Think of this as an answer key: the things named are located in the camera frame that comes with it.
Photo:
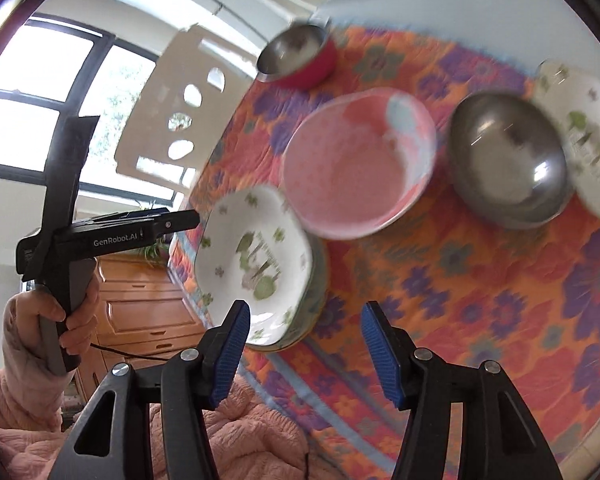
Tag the orange floral cloth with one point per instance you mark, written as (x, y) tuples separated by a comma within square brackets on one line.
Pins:
[(455, 310)]

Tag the person's left hand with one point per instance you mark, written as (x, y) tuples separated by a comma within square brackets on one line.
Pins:
[(82, 330)]

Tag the green potted plant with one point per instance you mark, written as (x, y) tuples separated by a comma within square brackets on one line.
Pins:
[(152, 252)]

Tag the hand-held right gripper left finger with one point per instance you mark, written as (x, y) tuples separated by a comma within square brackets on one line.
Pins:
[(230, 350)]

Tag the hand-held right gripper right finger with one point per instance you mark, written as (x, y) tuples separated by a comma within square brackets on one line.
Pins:
[(380, 350)]

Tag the pink quilted robe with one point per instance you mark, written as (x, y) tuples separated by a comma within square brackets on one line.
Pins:
[(260, 435)]

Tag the red steel bowl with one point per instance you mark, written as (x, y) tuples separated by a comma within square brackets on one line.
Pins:
[(315, 72)]

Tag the pink bowl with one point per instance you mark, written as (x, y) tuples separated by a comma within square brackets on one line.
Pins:
[(345, 180)]

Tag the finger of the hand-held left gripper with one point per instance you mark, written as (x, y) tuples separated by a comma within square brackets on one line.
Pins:
[(185, 220)]

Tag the white floral tree plate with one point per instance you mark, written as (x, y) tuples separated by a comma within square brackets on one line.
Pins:
[(250, 270), (595, 110)]

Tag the wooden cabinet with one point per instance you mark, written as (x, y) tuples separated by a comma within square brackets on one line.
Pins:
[(140, 305)]

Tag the large steel bowl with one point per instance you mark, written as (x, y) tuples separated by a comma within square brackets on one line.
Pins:
[(500, 175)]

